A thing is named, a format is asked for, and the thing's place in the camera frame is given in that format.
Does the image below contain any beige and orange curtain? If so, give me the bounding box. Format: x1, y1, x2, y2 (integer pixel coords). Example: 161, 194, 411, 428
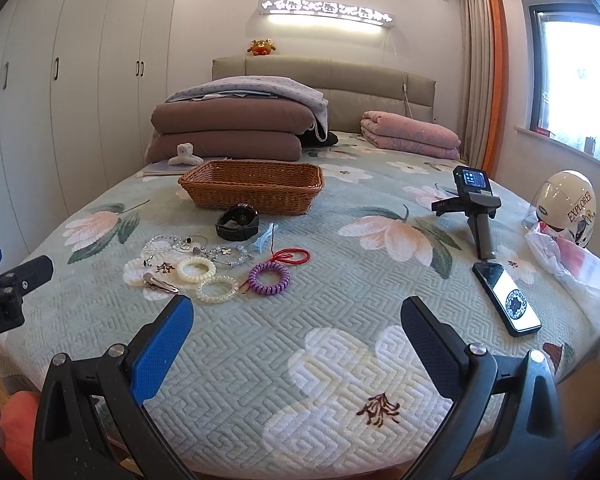
458, 0, 508, 174

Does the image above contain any crystal bead bracelet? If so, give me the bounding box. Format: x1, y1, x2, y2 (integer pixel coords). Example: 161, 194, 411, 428
142, 233, 210, 267

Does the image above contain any black wrist watch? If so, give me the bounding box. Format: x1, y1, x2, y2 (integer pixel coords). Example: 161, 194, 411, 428
215, 204, 260, 242

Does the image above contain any clear plastic bag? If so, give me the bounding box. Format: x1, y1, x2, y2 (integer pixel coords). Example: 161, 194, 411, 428
524, 223, 600, 330

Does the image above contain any silver hair clip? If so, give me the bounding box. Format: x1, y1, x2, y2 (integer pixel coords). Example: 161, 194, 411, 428
143, 273, 181, 295

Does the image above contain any clear spiral hair tie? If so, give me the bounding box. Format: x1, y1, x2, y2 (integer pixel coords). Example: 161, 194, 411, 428
194, 274, 240, 305

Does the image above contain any folded pink quilt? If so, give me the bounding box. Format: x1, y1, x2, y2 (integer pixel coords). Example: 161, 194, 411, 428
360, 110, 460, 160

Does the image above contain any purple spiral hair tie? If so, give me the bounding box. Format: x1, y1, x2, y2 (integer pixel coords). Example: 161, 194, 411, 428
247, 260, 292, 296

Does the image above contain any folded grey blanket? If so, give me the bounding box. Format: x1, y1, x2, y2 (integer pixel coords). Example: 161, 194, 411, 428
166, 76, 328, 140

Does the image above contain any light blue hair clip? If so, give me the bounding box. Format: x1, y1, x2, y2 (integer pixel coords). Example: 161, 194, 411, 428
251, 222, 277, 254

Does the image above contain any beige bed headboard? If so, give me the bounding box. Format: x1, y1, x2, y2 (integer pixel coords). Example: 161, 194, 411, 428
211, 55, 436, 133

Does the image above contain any black smartphone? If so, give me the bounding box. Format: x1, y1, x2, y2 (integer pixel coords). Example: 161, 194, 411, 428
472, 261, 542, 337

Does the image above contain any brown wicker basket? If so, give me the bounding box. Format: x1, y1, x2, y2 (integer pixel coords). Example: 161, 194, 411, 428
178, 160, 325, 216

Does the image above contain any black garment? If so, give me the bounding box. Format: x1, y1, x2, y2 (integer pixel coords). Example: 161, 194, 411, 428
298, 131, 339, 148

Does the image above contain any red cord bracelet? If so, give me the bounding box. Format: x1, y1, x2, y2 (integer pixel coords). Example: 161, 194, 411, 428
238, 246, 312, 292

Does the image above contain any orange plush toy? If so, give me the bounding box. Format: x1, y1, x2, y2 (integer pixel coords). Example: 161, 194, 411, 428
247, 38, 276, 56

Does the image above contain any wall light fixture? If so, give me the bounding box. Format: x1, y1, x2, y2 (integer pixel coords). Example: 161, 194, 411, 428
258, 0, 396, 28

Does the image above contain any cream spiral hair tie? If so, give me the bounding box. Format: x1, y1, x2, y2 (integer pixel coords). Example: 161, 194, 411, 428
175, 256, 218, 283

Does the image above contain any white wardrobe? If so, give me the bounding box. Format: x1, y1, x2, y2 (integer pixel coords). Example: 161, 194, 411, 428
0, 0, 174, 269

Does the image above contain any floral green bedspread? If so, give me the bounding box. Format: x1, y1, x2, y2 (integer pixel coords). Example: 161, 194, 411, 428
0, 134, 600, 479

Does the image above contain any window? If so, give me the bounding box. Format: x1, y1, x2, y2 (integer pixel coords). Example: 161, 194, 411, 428
524, 0, 600, 162

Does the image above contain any camera on grey tripod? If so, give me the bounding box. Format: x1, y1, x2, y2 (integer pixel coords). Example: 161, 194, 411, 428
431, 166, 502, 260

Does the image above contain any cream helmet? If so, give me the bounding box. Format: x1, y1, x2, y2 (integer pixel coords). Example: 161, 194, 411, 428
522, 170, 597, 248

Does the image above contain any folded brown quilt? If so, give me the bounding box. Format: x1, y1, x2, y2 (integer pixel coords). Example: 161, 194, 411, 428
145, 96, 316, 162

